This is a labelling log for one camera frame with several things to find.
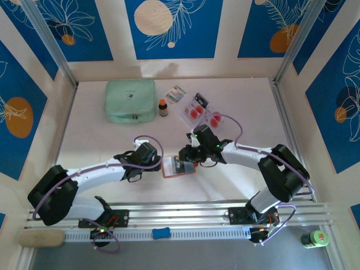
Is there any aluminium frame post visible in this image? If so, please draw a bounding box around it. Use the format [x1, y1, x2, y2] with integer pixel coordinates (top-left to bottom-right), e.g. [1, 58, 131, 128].
[274, 0, 330, 85]
[20, 0, 79, 88]

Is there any aluminium table side rail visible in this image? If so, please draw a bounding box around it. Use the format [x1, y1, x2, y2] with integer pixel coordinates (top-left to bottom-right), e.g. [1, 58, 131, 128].
[269, 80, 317, 202]
[42, 83, 78, 209]

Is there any beige foam block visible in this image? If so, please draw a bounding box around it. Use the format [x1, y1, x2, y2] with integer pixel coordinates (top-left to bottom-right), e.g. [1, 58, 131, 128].
[19, 229, 66, 248]

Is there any blue white sachet packet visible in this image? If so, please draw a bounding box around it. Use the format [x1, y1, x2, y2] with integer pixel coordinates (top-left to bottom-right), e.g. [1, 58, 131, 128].
[165, 84, 188, 105]

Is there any clear pack of red discs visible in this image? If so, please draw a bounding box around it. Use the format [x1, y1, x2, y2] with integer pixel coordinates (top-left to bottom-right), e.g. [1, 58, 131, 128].
[181, 102, 206, 124]

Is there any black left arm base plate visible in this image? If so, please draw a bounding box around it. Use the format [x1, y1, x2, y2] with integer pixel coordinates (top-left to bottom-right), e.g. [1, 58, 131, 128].
[78, 209, 131, 229]

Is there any black electronics module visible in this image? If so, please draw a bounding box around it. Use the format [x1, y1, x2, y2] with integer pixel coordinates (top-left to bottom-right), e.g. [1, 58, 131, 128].
[89, 227, 114, 250]
[249, 227, 272, 246]

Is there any blue bone-shaped object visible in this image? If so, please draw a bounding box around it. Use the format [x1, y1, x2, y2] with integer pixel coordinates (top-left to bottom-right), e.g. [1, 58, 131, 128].
[151, 227, 172, 241]

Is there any brown bottle orange cap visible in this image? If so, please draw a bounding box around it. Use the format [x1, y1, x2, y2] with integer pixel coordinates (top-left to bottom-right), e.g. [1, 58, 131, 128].
[158, 98, 169, 118]

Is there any white slotted cable duct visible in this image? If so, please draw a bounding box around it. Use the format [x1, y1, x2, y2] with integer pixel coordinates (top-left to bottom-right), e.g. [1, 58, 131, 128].
[64, 226, 251, 242]

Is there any orange felt card holder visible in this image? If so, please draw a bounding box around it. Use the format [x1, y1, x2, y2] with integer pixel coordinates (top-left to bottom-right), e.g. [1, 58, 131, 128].
[161, 155, 197, 179]

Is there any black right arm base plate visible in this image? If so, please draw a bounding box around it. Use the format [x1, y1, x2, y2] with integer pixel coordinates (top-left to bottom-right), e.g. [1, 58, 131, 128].
[228, 206, 280, 226]

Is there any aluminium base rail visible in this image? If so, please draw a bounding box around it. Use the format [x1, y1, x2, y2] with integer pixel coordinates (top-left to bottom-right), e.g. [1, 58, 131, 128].
[24, 200, 334, 229]

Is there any credit card with black block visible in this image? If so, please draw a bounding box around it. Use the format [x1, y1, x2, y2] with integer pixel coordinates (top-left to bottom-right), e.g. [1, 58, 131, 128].
[193, 92, 211, 110]

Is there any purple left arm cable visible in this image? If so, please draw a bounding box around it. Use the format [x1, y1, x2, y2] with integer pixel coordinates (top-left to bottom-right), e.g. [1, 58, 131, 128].
[32, 136, 164, 254]

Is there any mint green zip pouch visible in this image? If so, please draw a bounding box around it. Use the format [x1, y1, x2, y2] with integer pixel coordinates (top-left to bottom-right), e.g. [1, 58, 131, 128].
[104, 79, 157, 124]

